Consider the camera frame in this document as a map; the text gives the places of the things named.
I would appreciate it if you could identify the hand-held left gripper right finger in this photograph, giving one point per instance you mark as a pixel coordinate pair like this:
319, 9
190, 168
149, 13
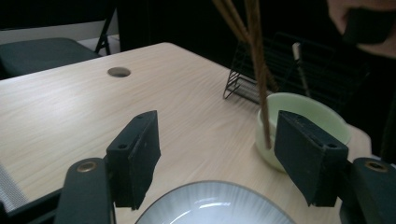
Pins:
308, 161

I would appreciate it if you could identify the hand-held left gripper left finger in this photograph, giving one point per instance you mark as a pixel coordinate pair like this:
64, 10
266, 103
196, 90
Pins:
137, 161

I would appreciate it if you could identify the brown wooden chopstick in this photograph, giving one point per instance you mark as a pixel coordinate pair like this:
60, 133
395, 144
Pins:
260, 77
237, 14
227, 14

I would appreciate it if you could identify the light green bowl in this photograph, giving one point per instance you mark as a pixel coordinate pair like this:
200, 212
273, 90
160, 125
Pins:
311, 109

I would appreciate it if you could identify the metal spoon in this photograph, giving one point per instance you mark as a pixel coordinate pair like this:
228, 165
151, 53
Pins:
297, 49

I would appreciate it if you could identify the white plate black rim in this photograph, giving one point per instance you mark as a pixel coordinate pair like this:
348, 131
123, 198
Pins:
214, 208

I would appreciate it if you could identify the dark round table grommet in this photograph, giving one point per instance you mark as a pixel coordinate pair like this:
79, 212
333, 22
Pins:
119, 72

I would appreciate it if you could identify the black folding chair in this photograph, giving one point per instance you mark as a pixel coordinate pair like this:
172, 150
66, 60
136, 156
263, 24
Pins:
40, 56

